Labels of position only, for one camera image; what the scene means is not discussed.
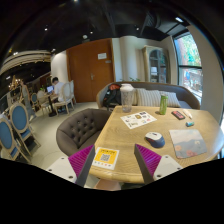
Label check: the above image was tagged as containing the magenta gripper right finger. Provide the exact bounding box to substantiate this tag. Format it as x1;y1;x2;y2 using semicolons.
134;144;161;185

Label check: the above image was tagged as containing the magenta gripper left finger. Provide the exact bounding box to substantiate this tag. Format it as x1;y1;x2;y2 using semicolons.
68;145;95;187

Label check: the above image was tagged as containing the white and blue computer mouse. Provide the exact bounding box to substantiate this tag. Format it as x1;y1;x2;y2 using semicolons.
145;132;165;148

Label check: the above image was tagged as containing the painted landscape mouse pad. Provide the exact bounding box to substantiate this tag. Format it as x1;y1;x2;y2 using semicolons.
170;129;207;159

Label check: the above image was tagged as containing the yellow QR code sticker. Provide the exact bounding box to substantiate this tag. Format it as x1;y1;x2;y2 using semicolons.
92;147;119;170

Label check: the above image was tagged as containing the grey tufted armchair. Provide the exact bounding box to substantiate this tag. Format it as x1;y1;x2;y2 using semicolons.
56;109;111;156

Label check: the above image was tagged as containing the white illustrated menu sheet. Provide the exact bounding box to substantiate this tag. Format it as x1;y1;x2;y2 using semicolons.
121;111;156;129

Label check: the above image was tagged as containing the small teal eraser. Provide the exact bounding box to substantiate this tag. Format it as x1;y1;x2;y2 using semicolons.
185;122;194;127

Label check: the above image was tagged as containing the black and red remote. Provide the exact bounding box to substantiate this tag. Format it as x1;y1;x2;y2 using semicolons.
171;111;185;120

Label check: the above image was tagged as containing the beige pen-like stick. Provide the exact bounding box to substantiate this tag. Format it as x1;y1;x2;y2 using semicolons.
183;109;193;119

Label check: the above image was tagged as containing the striped cushion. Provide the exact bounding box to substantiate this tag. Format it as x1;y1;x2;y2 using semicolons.
160;91;180;108
137;88;161;107

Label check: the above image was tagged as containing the green drink bottle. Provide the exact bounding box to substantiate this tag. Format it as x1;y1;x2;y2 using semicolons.
159;94;168;115

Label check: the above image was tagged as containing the striped right cushion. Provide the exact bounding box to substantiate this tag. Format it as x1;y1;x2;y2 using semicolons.
160;91;180;108

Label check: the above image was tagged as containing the white wooden chair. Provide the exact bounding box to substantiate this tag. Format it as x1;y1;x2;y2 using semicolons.
54;83;73;111

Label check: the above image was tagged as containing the person in white shirt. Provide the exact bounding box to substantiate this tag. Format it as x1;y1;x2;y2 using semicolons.
52;77;64;102

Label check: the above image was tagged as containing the black backpack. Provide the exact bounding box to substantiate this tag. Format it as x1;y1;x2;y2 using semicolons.
103;84;121;108

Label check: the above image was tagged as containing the grey curved sofa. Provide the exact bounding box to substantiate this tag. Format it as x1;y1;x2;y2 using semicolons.
96;81;200;110

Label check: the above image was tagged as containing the small blue far chair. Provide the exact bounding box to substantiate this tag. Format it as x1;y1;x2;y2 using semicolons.
31;93;40;112

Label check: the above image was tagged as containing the clear plastic shaker bottle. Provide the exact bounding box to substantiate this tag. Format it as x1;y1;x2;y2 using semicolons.
120;83;134;113

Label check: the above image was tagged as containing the blue round-back chair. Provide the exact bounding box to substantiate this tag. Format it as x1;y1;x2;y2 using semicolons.
9;102;41;154

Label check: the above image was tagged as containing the blue chair at left edge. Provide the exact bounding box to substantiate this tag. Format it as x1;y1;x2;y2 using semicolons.
0;115;31;163

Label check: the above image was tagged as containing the laptop on far table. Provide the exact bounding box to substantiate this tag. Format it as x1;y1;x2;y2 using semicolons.
47;86;54;93

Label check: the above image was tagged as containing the glass display cabinet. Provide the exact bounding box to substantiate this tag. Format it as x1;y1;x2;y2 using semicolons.
142;46;169;84

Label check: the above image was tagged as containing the wooden double door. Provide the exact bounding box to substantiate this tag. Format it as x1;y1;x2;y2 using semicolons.
66;38;114;103

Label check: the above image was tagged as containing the large window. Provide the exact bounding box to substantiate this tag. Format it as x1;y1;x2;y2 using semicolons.
174;32;203;101

